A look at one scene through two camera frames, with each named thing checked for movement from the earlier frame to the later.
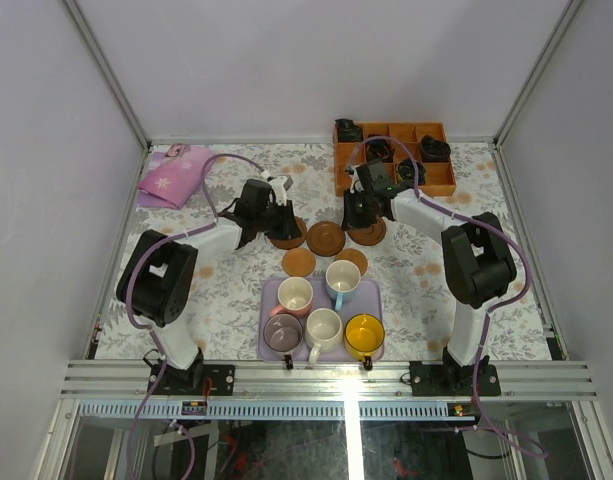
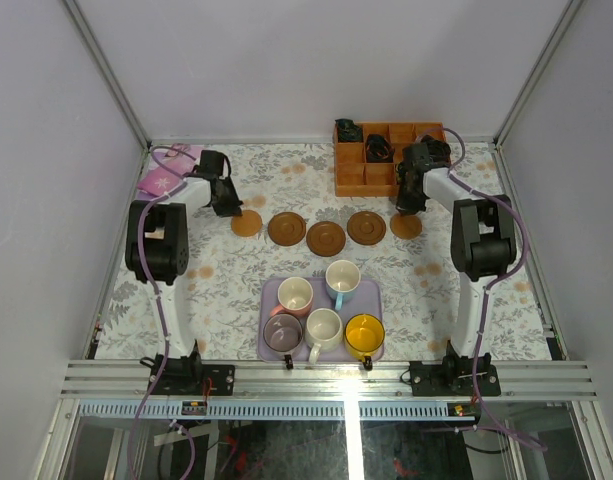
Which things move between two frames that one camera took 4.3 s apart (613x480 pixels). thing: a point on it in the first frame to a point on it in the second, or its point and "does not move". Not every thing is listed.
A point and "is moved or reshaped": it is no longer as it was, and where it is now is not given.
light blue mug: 341,281 does not move
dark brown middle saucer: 325,238 does not move
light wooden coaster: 354,255 to 406,226
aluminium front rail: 133,379 does not move
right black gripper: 349,219 to 403,206
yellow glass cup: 364,336 does not move
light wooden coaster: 298,262 is moved or reshaped
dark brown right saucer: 368,236 does not move
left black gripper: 279,220 to 225,198
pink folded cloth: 172,178 does not move
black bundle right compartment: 433,150 does not move
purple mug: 283,333 does not move
